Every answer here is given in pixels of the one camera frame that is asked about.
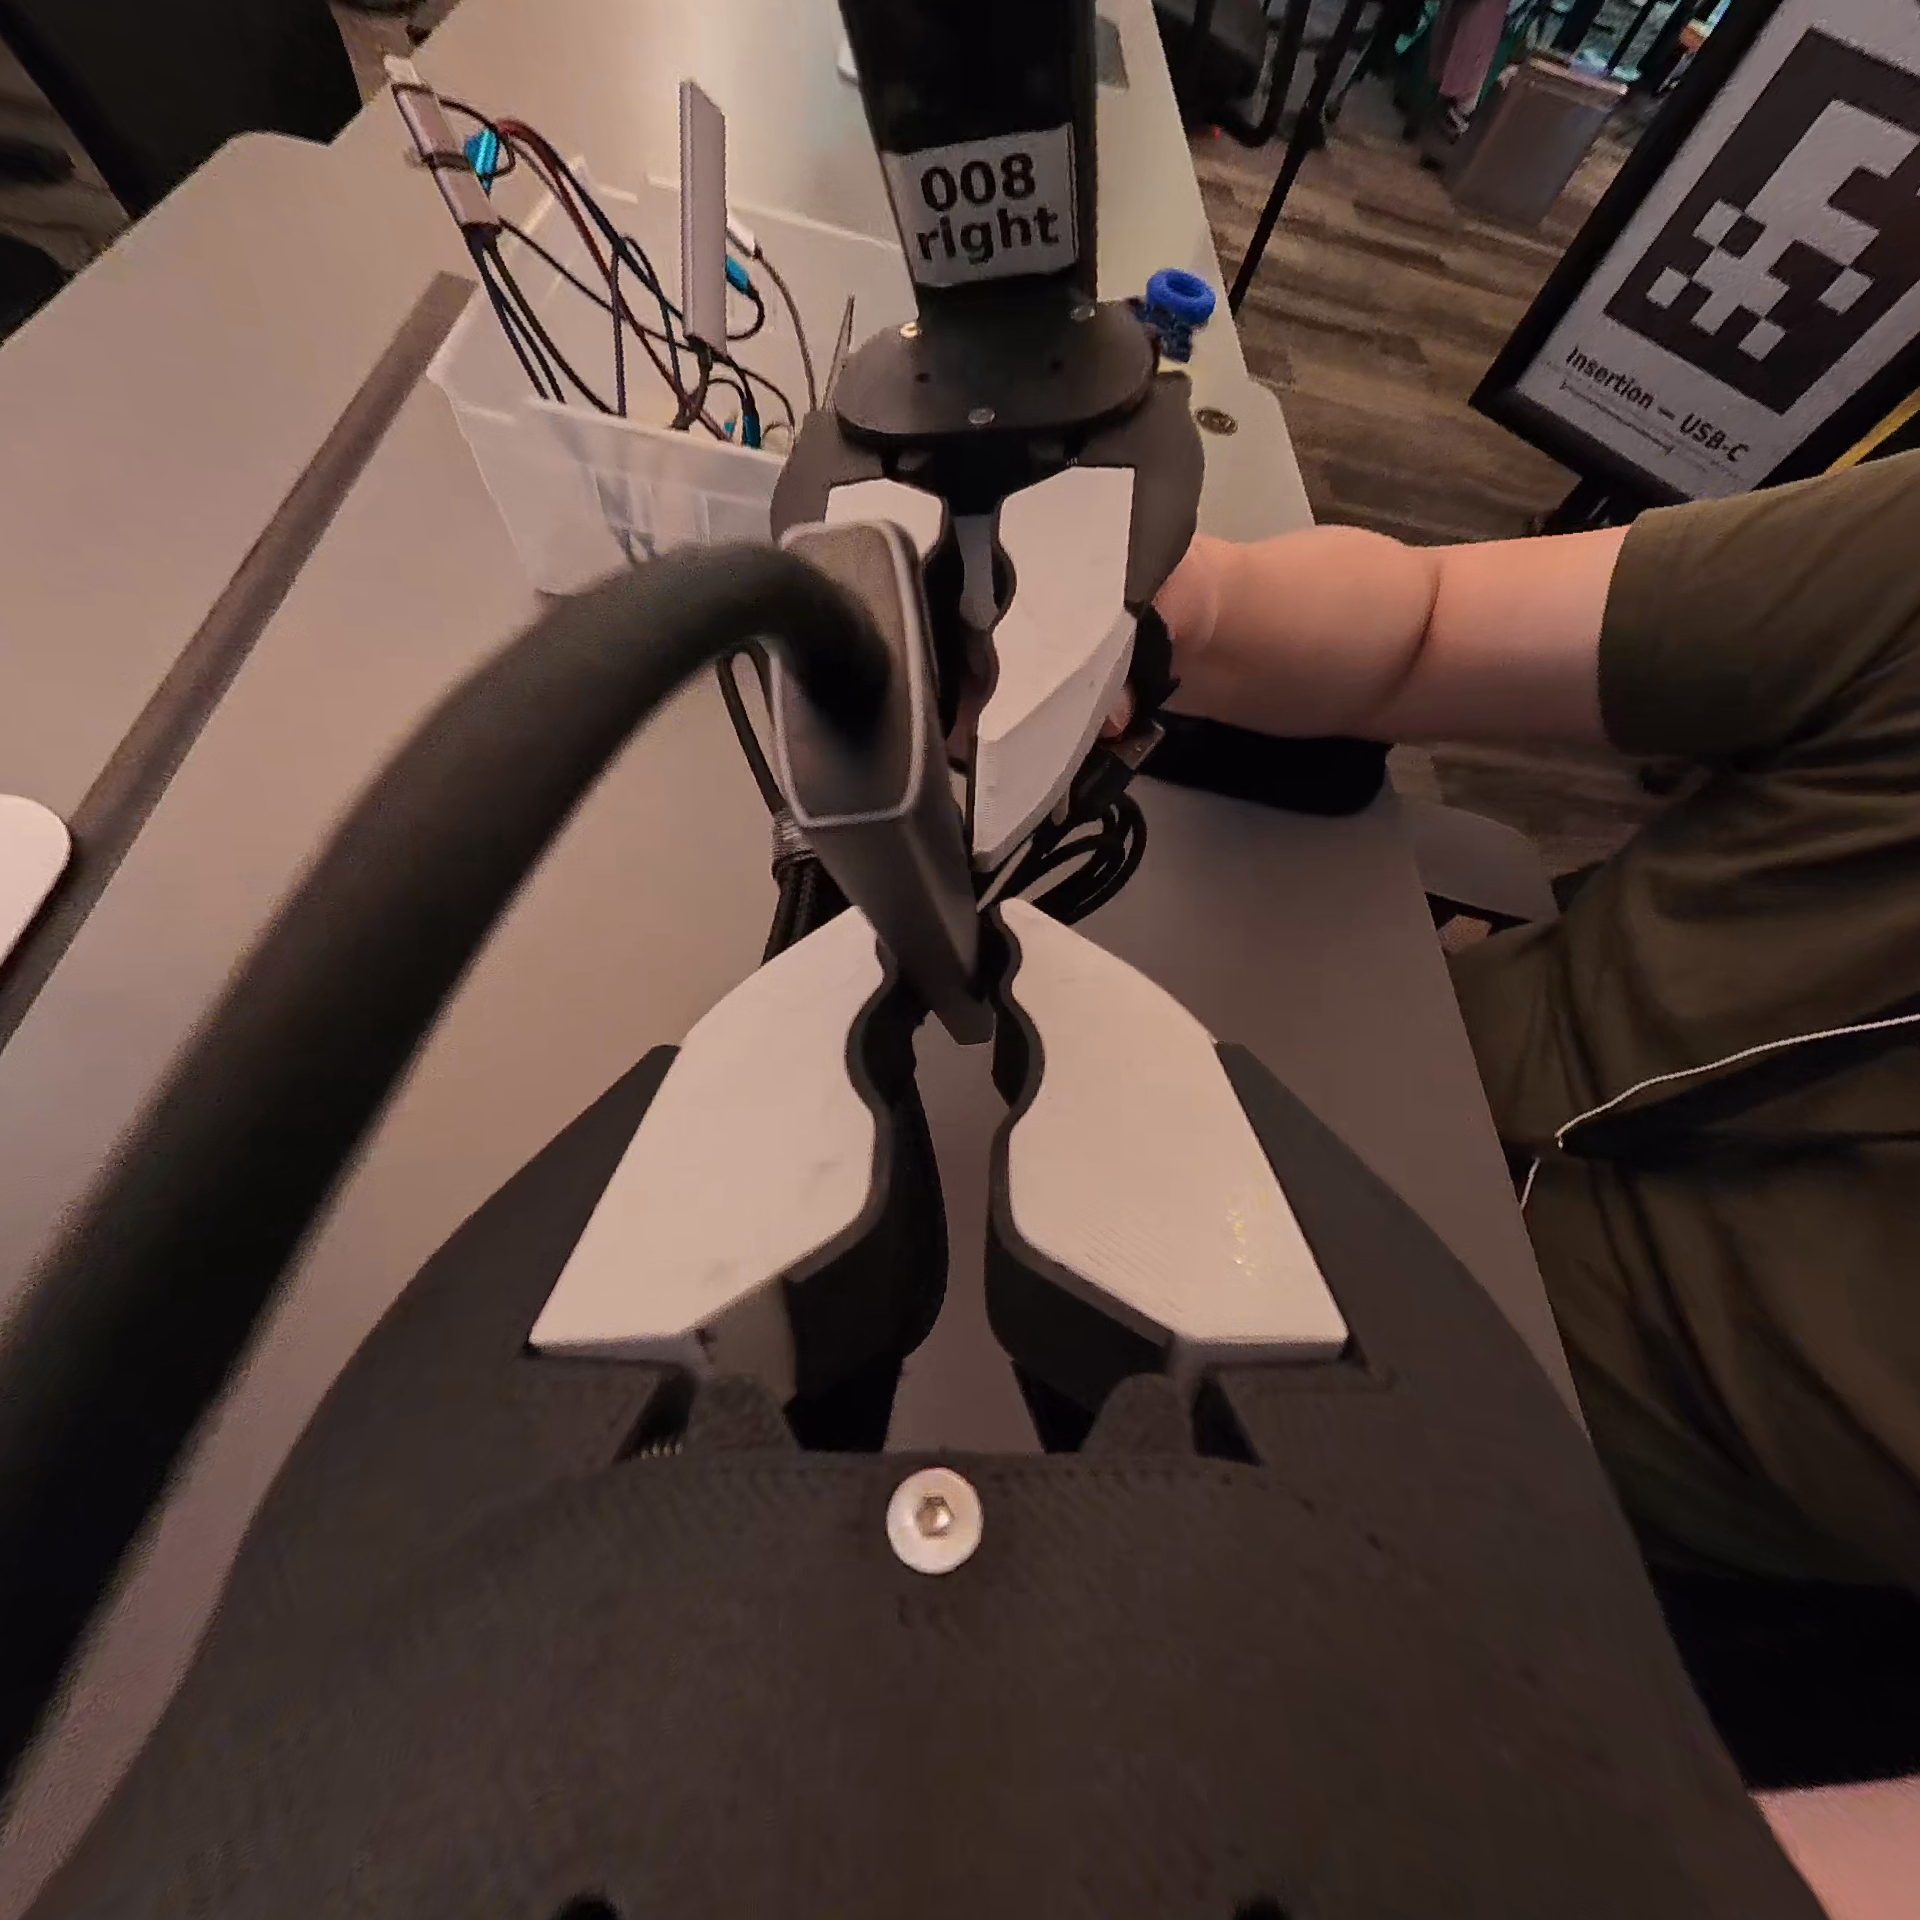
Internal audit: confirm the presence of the printed marker sign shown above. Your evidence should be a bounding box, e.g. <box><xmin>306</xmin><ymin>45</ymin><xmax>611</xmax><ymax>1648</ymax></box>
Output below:
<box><xmin>1466</xmin><ymin>0</ymin><xmax>1920</xmax><ymax>514</ymax></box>

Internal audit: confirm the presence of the black pad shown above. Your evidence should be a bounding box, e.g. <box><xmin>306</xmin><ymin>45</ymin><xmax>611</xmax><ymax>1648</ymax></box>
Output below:
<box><xmin>1139</xmin><ymin>711</ymin><xmax>1392</xmax><ymax>824</ymax></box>

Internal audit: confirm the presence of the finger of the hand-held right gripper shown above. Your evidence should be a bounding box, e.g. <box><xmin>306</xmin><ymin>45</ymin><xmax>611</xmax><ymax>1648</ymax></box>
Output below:
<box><xmin>824</xmin><ymin>481</ymin><xmax>968</xmax><ymax>724</ymax></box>
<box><xmin>971</xmin><ymin>466</ymin><xmax>1146</xmax><ymax>874</ymax></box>

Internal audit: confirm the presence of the grey waste bin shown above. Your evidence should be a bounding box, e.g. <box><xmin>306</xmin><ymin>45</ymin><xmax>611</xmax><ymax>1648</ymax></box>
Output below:
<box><xmin>1446</xmin><ymin>48</ymin><xmax>1631</xmax><ymax>232</ymax></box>

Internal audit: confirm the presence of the thick black hub cable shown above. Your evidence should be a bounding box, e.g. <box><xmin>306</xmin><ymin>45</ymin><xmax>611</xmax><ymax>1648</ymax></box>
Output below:
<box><xmin>0</xmin><ymin>539</ymin><xmax>904</xmax><ymax>1779</ymax></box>

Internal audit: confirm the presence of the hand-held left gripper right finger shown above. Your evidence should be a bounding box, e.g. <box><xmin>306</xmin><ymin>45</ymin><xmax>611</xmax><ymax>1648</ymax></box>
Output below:
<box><xmin>984</xmin><ymin>896</ymin><xmax>1352</xmax><ymax>1374</ymax></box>

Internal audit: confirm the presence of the person's left forearm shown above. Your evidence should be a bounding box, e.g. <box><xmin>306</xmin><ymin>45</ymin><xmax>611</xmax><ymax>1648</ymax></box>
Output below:
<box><xmin>1751</xmin><ymin>1776</ymin><xmax>1920</xmax><ymax>1920</ymax></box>

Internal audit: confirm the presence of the bundle of cables in bin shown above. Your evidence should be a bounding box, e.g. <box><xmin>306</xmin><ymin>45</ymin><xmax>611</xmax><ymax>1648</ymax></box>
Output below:
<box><xmin>458</xmin><ymin>125</ymin><xmax>788</xmax><ymax>449</ymax></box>

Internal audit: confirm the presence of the blue plastic knob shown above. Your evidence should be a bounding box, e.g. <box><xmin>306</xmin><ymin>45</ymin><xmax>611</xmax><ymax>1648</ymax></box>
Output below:
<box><xmin>1135</xmin><ymin>265</ymin><xmax>1214</xmax><ymax>362</ymax></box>

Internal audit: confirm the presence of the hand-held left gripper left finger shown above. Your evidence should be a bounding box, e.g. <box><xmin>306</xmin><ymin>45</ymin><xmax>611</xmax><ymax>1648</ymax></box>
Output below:
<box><xmin>528</xmin><ymin>901</ymin><xmax>921</xmax><ymax>1385</ymax></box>

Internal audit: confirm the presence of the clear plastic bin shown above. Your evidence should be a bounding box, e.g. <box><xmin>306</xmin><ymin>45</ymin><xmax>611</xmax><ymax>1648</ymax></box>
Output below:
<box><xmin>424</xmin><ymin>158</ymin><xmax>864</xmax><ymax>604</ymax></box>

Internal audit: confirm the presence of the person's right hand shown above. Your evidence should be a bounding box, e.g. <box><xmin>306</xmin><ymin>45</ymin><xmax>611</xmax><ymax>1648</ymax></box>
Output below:
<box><xmin>1101</xmin><ymin>528</ymin><xmax>1255</xmax><ymax>751</ymax></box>

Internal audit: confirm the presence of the olive green shirt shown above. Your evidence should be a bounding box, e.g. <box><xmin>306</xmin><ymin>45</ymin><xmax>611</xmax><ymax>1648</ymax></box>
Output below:
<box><xmin>1441</xmin><ymin>446</ymin><xmax>1920</xmax><ymax>1795</ymax></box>

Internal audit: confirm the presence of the white rounded object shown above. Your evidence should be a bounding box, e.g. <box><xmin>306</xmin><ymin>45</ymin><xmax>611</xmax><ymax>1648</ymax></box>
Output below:
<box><xmin>0</xmin><ymin>791</ymin><xmax>74</xmax><ymax>965</ymax></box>

